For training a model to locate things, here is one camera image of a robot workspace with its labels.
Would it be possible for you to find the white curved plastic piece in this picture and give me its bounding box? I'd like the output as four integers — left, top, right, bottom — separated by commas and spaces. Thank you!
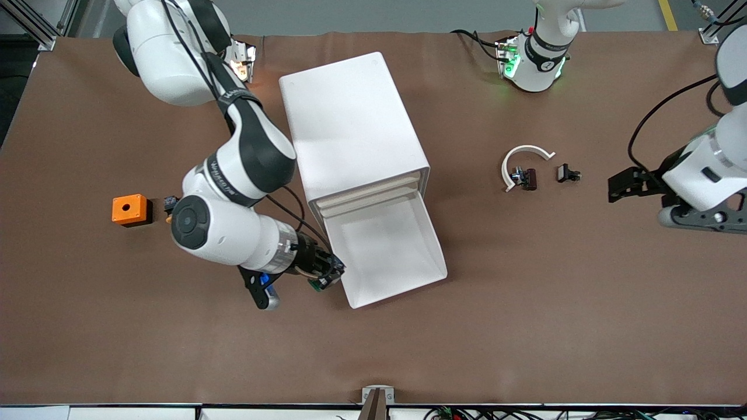
502, 145, 556, 193

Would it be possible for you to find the brown tapered post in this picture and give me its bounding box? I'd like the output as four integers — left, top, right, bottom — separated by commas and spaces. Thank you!
357, 390, 390, 420

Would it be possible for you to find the orange button enclosure box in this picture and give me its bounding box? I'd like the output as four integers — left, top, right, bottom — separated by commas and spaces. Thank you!
111, 194, 148, 227

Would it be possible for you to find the white drawer cabinet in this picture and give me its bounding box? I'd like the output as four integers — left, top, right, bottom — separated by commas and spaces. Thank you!
278, 51, 431, 237

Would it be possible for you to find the black left base cable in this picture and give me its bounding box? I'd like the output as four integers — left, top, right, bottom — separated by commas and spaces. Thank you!
451, 28, 504, 60

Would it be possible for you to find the white lowest drawer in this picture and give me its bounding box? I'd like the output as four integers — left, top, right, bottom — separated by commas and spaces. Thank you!
323, 190, 448, 310

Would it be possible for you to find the green push button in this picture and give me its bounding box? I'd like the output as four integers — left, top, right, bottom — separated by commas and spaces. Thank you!
309, 267, 345, 291

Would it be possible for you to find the aluminium frame profile with bracket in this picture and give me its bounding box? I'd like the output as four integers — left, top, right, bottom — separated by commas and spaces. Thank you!
700, 0, 747, 46

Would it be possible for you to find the white highest drawer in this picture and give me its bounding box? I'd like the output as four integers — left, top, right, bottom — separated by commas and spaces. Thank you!
315, 172, 422, 206

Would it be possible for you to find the dark brown small component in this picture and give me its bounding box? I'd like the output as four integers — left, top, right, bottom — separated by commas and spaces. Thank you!
511, 167, 538, 191

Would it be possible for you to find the white middle drawer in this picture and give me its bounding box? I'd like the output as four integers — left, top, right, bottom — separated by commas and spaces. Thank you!
320, 182, 422, 218

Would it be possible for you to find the black cable bundle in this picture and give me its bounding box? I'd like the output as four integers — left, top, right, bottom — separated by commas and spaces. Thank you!
423, 406, 747, 420

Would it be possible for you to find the brown table mat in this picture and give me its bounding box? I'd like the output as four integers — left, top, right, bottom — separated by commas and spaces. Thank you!
0, 29, 747, 407

